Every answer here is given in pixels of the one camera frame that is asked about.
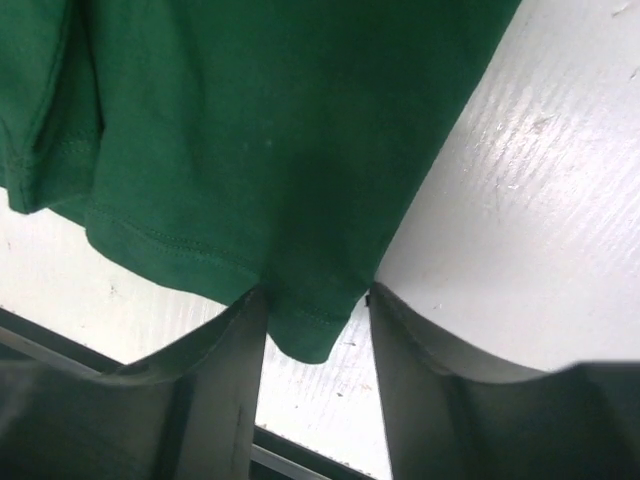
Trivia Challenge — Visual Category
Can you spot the dark green t shirt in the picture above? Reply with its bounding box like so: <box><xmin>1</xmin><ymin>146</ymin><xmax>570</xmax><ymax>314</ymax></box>
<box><xmin>1</xmin><ymin>1</ymin><xmax>518</xmax><ymax>364</ymax></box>

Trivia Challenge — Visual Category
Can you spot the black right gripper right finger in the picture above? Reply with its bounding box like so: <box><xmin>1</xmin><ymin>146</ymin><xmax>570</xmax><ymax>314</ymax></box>
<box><xmin>367</xmin><ymin>284</ymin><xmax>639</xmax><ymax>479</ymax></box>

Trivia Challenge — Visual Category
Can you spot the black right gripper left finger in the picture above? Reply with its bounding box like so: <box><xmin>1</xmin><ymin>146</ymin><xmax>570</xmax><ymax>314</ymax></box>
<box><xmin>0</xmin><ymin>287</ymin><xmax>271</xmax><ymax>480</ymax></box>

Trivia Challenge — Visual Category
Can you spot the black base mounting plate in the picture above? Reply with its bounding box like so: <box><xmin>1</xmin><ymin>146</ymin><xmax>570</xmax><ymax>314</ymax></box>
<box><xmin>0</xmin><ymin>307</ymin><xmax>376</xmax><ymax>480</ymax></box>

